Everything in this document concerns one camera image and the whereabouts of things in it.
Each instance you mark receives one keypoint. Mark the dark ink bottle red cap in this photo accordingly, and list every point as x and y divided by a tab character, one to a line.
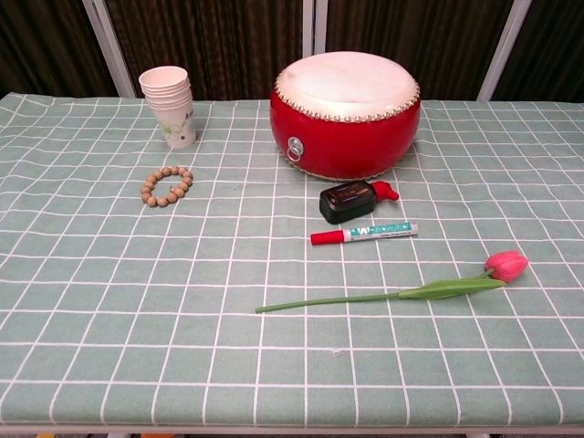
344	203

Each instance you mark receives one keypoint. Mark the red capped whiteboard marker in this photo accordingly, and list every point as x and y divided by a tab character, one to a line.
365	233

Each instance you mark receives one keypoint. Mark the red drum with white skin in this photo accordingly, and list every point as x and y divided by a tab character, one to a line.
342	137

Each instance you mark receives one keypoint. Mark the stack of white paper cups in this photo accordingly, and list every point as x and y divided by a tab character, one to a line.
175	123

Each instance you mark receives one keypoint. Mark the green checked tablecloth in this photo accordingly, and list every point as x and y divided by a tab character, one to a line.
137	319

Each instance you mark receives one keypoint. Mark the artificial pink tulip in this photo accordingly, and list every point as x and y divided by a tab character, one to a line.
504	267

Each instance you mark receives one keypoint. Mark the white partition frame post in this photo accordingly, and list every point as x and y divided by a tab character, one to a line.
504	50
107	45
314	27

